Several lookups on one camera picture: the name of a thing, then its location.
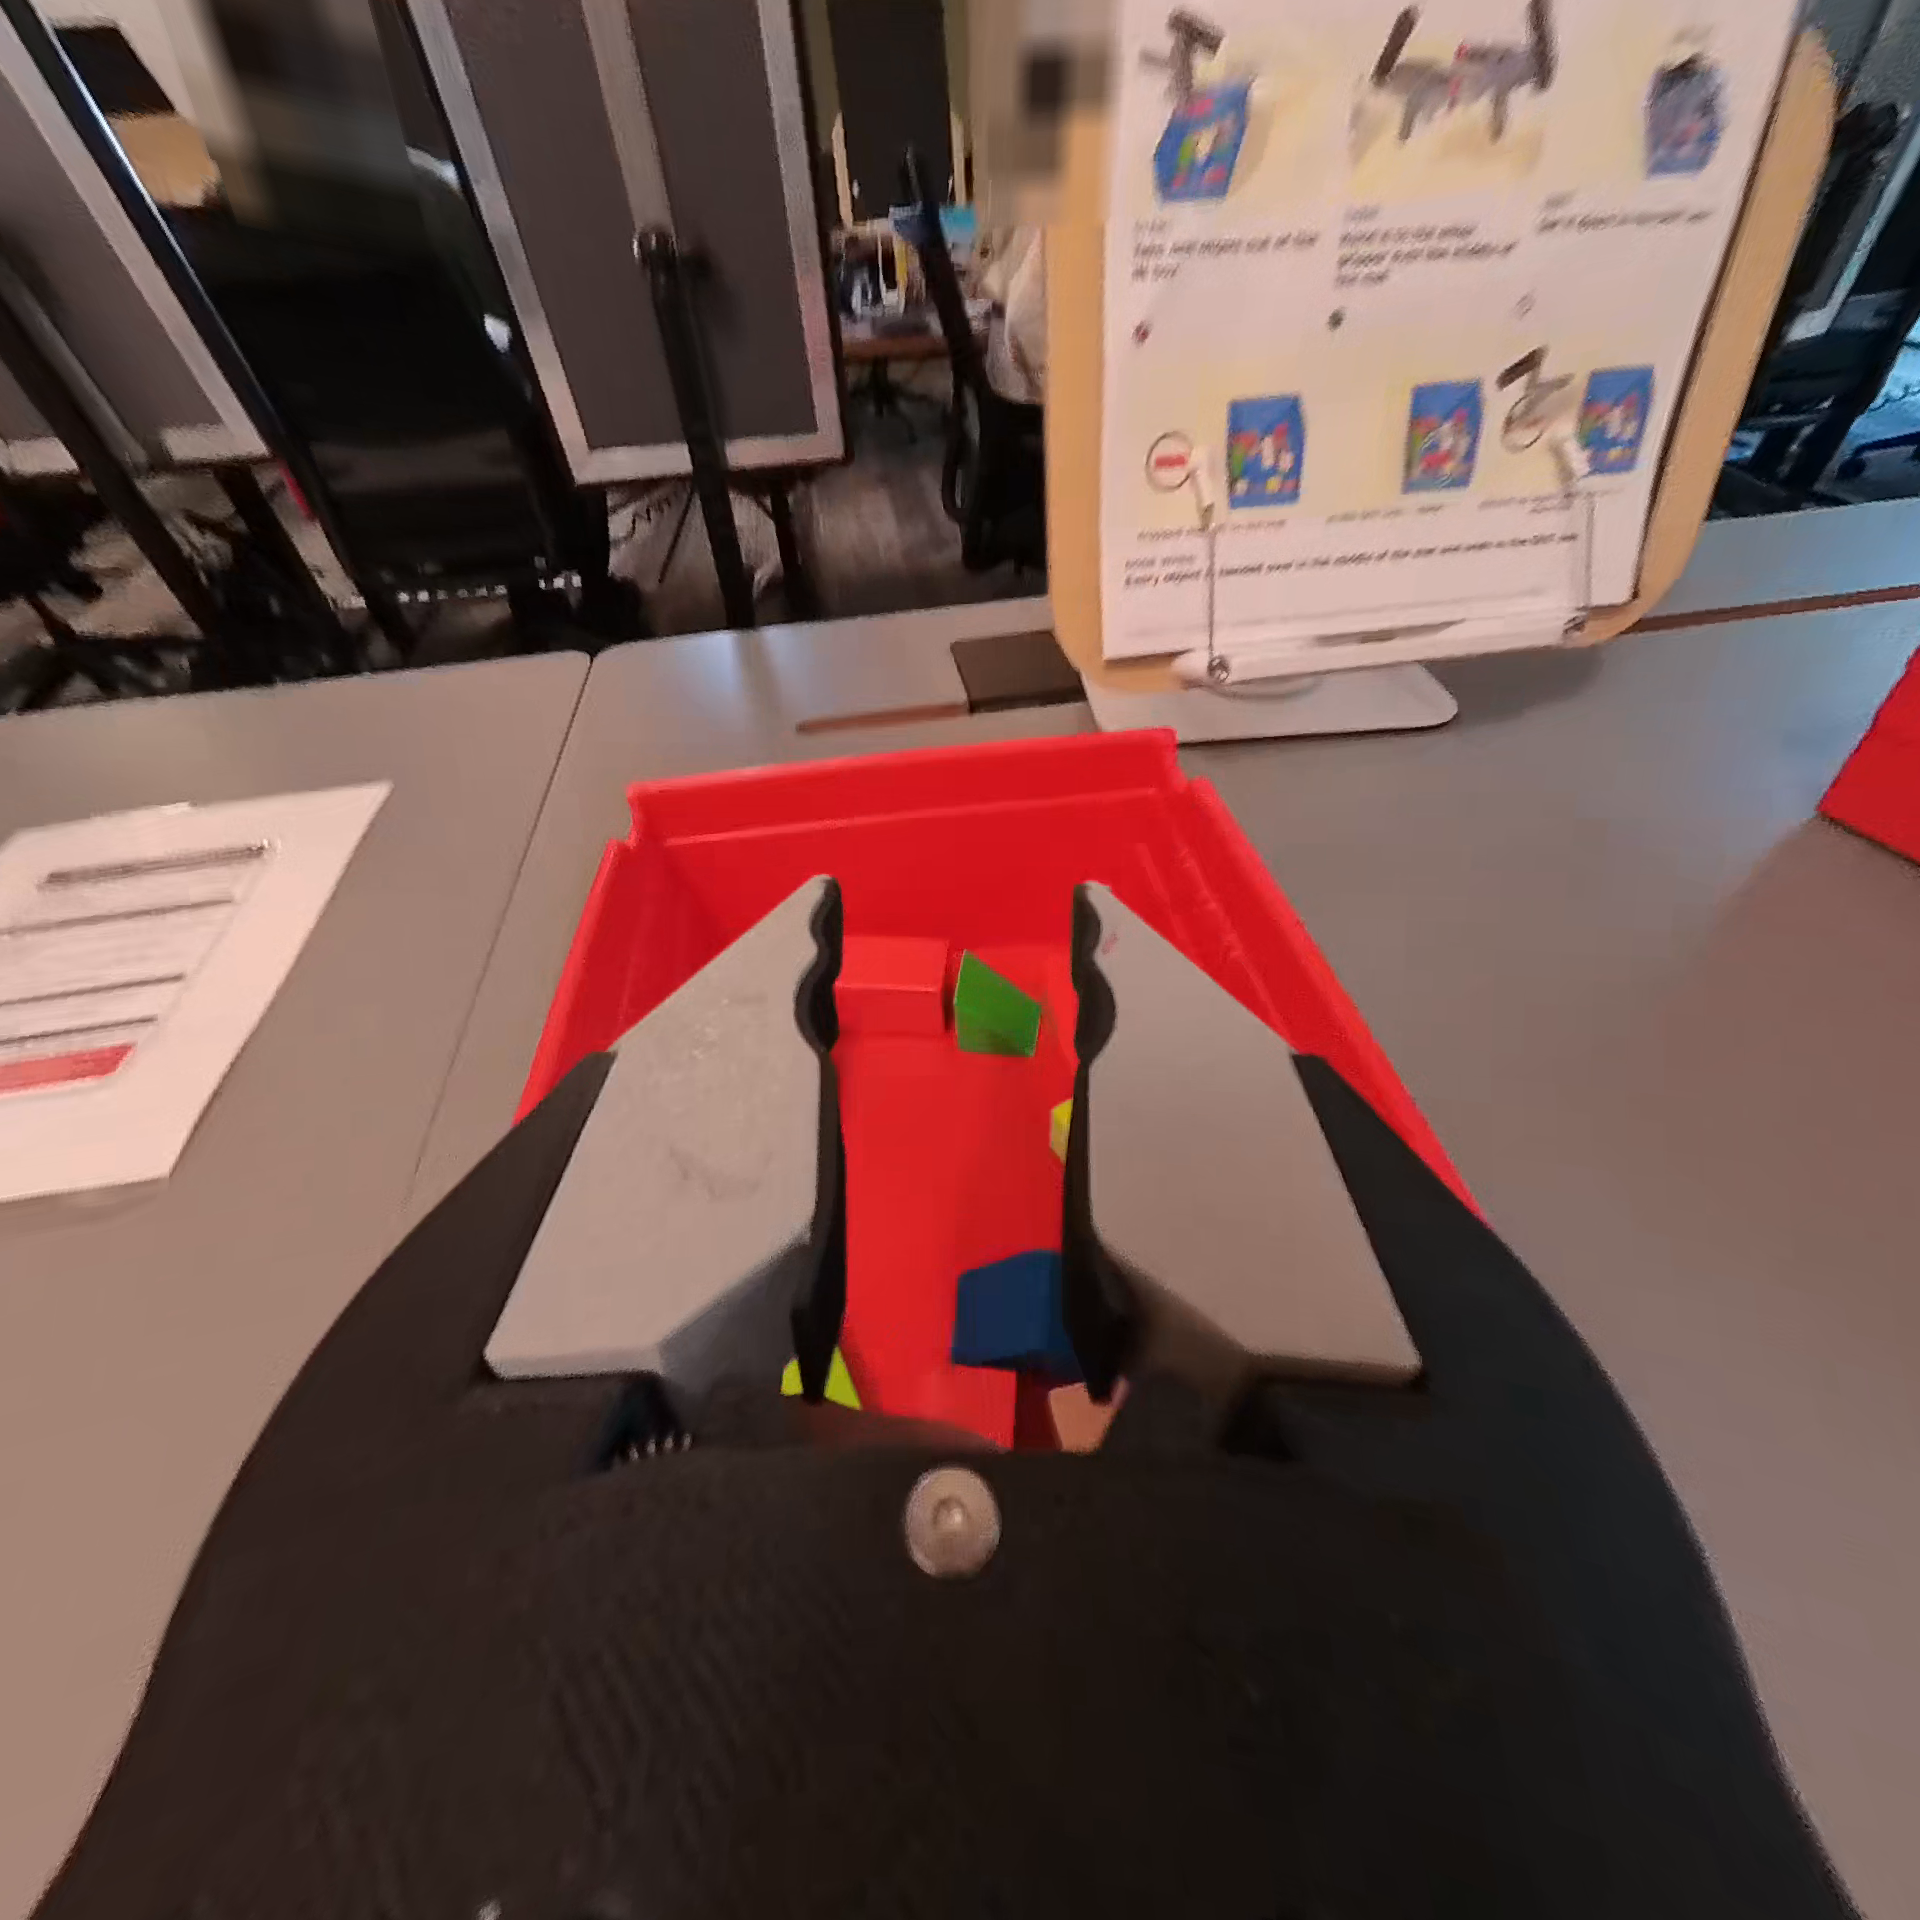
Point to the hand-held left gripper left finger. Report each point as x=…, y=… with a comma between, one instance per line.
x=675, y=1184

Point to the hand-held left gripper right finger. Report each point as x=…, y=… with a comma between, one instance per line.
x=1231, y=1201

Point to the red plastic bin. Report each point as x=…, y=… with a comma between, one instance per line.
x=931, y=839
x=1881, y=764

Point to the yellow wooden block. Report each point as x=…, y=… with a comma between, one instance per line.
x=1061, y=1132

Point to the lime triangular wooden block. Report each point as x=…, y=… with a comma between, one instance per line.
x=827, y=1384

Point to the blue wooden block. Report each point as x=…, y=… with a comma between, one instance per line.
x=1008, y=1312

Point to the tan wooden block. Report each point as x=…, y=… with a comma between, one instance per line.
x=1084, y=1423

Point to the red wooden block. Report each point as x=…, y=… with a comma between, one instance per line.
x=893, y=991

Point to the green wooden block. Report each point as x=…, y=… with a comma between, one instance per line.
x=993, y=1014

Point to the grey metal stand base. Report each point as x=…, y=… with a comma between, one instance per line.
x=1350, y=703

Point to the white printed paper sheet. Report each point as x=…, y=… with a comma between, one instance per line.
x=182, y=961

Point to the black flat pad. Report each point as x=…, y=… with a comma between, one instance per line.
x=1017, y=670

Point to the instruction sheet on clipboard stand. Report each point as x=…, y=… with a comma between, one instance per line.
x=1072, y=450

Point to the printed instruction sheet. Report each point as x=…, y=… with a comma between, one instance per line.
x=1425, y=300

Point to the grey partition panel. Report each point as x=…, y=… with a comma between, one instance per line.
x=89, y=270
x=675, y=225

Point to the black office chair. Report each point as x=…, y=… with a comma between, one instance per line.
x=1852, y=346

